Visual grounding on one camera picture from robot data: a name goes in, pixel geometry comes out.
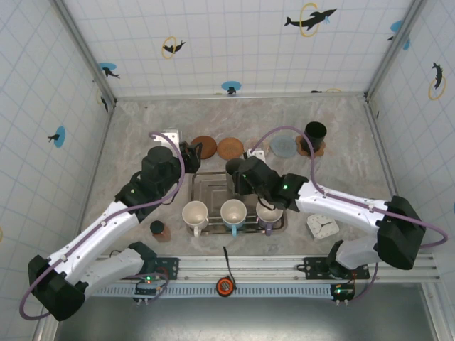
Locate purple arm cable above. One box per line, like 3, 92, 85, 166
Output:
248, 124, 449, 303
18, 131, 186, 320

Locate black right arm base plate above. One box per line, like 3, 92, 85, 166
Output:
304, 256, 370, 280

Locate metal tray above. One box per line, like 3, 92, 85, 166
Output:
191, 170, 288, 235

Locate brown jar black lid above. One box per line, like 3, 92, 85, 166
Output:
149, 220, 171, 244

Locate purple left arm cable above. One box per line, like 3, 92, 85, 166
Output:
18, 131, 186, 320

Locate tan woven round coaster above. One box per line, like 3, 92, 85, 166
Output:
216, 137, 245, 161

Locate dolphin yellow ring wall sticker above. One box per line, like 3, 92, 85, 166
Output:
283, 2, 338, 38

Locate seahorse yellow ring wall sticker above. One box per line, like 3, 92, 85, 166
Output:
428, 62, 447, 101

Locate slotted grey cable duct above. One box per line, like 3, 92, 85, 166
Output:
95, 283, 337, 298

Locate orca yellow ring wall sticker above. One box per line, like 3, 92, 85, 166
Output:
161, 35, 187, 60

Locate aluminium frame post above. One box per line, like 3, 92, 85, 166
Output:
51, 0, 118, 109
365, 0, 427, 100

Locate shark blue circle wall sticker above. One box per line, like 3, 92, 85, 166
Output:
98, 62, 121, 80

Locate light blue mug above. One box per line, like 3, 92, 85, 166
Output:
220, 198, 248, 238

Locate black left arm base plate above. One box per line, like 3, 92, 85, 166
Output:
141, 257, 181, 281

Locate white square clock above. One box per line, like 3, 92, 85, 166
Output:
307, 212, 341, 241

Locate black cup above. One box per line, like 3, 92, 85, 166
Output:
304, 121, 327, 150

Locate white mug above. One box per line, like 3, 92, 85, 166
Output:
181, 200, 210, 238

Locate orange tape measure black strap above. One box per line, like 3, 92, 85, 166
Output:
216, 246, 236, 298

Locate light blue woven coaster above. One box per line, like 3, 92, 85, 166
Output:
269, 134, 298, 158

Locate dark brown round coaster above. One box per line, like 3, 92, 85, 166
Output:
191, 135, 218, 160

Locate brown flower shaped coaster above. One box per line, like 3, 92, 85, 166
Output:
296, 134, 327, 157

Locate fish blue circle wall sticker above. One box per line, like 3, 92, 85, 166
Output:
221, 80, 242, 96
47, 126, 67, 148

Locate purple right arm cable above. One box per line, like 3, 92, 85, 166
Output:
248, 124, 449, 303

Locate purple mug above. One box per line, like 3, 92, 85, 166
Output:
255, 202, 284, 237

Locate aluminium mounting rail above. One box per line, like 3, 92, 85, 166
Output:
99, 254, 441, 283

